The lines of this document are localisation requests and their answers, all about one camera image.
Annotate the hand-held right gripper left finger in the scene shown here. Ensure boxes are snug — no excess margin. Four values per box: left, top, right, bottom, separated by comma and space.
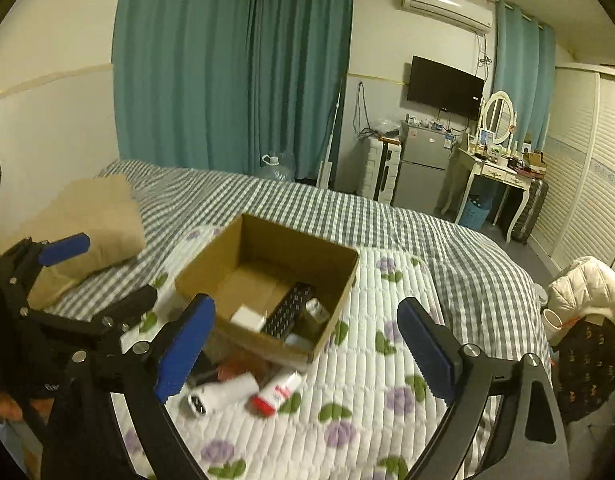
40, 294, 216, 480

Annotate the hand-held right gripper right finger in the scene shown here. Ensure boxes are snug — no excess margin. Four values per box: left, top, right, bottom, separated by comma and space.
397, 297, 571, 480

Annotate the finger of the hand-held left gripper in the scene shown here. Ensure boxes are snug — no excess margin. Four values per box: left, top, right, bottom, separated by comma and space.
22, 286, 158, 337
0, 232, 91, 307

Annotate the person's left hand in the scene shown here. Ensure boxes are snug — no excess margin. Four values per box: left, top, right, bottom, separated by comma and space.
0, 391, 25, 423

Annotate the tan folded cloth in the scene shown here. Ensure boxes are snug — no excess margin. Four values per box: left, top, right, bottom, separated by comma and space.
0, 176, 147, 311

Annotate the red small item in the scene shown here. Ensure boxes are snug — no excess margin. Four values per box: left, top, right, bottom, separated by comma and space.
214, 357, 268, 382

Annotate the white charger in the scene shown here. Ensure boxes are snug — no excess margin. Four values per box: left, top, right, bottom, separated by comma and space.
187, 372, 260, 418

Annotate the small white box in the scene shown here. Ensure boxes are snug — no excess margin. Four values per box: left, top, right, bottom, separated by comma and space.
230, 306, 268, 333

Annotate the red and white tube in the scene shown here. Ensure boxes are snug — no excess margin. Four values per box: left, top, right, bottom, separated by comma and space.
250, 367, 304, 417

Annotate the black remote control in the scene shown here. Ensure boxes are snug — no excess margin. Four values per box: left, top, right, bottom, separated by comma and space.
261, 282, 315, 338

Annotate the small round jar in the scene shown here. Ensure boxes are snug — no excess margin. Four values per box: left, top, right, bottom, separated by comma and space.
303, 298, 331, 325

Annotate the paper cup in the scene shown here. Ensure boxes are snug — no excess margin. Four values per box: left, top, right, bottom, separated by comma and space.
542, 308, 568, 343

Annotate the blue waste bin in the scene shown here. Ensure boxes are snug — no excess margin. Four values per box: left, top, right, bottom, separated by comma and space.
460, 196, 491, 231

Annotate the dark printed cloth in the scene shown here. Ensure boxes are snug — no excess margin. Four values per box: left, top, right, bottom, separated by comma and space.
555, 317, 615, 423

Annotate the white puffer jacket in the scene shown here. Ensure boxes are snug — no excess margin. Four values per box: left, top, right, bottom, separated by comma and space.
545, 256, 615, 346

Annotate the grey suitcase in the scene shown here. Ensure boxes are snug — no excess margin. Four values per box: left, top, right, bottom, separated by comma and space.
511, 177, 549, 245

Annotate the bed with checked sheet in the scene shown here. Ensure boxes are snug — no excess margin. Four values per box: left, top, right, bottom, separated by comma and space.
52, 159, 553, 480

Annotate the grey fridge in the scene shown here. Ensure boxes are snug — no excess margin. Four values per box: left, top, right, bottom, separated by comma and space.
392, 121, 458, 211

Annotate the white suitcase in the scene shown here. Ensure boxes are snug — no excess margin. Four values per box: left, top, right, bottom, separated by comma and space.
360, 135, 403, 205

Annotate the white dressing table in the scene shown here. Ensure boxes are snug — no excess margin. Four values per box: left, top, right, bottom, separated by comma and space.
455, 147, 545, 242

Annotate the clear water jug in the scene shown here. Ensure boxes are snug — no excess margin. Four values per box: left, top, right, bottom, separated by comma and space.
257, 152, 295, 183

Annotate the teal curtain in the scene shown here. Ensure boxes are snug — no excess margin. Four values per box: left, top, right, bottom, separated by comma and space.
112, 0, 255, 173
247, 0, 355, 181
492, 0, 556, 148

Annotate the white louvred wardrobe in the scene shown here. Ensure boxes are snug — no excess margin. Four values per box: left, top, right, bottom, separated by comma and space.
530, 62, 615, 281

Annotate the white oval vanity mirror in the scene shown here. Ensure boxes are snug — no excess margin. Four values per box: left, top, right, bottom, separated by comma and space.
480, 91, 517, 145

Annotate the white air conditioner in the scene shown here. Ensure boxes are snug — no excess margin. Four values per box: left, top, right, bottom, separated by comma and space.
401, 0, 494, 37

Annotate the black wall cable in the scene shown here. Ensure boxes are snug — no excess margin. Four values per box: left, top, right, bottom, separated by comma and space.
352, 80, 375, 141

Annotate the black wall television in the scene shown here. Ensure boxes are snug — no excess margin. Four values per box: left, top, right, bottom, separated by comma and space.
406, 55, 485, 122

